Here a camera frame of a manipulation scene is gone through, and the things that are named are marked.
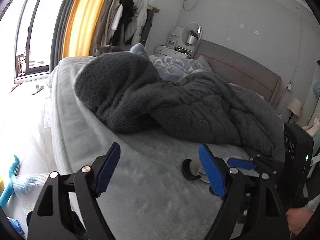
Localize beige upholstered headboard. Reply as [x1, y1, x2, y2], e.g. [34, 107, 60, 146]
[192, 39, 281, 110]

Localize person's right hand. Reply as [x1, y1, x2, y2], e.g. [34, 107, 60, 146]
[285, 204, 314, 236]

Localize black round object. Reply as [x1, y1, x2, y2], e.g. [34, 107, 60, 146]
[182, 159, 201, 181]

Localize light blue patterned quilt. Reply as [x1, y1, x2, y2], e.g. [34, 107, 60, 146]
[129, 43, 208, 82]

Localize blue cardboard box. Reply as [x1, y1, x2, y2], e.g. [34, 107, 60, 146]
[7, 217, 26, 233]

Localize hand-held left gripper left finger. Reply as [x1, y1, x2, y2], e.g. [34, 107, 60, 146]
[27, 142, 122, 240]

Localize silver bubble wrap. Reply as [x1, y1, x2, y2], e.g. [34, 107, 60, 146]
[11, 174, 51, 230]

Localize white jacket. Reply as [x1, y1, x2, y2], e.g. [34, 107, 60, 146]
[124, 0, 148, 46]

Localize black framed window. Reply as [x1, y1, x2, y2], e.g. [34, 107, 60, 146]
[14, 0, 57, 78]

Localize black garment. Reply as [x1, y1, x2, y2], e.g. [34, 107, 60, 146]
[111, 0, 135, 46]

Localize white shelf organiser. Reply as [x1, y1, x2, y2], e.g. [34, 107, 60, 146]
[167, 27, 183, 48]

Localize dark grey fleece blanket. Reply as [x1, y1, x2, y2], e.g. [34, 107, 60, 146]
[74, 51, 285, 157]

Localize grey pillow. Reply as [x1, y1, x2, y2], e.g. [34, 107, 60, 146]
[196, 55, 213, 72]

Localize grey hanging trousers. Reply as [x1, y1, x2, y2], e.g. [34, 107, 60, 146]
[140, 7, 154, 47]

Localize grey cat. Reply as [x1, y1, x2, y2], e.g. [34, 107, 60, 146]
[95, 43, 123, 56]

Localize white dresser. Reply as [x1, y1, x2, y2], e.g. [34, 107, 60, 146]
[155, 45, 193, 59]

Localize beige coat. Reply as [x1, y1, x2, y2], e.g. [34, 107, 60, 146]
[101, 0, 121, 46]

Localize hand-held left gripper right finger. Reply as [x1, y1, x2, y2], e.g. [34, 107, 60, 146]
[198, 144, 288, 240]

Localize beige bedside lamp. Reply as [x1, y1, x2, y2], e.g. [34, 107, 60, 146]
[287, 98, 303, 123]

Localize grey curtain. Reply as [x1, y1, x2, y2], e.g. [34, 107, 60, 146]
[50, 0, 83, 67]

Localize bed with light grey sheet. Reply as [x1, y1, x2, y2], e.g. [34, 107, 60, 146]
[49, 56, 285, 240]

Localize round white vanity mirror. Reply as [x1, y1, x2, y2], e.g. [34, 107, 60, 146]
[182, 22, 203, 46]

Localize yellow curtain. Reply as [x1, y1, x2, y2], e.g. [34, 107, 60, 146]
[62, 0, 113, 58]

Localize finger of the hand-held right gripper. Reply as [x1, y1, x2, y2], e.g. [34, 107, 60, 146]
[227, 153, 285, 179]

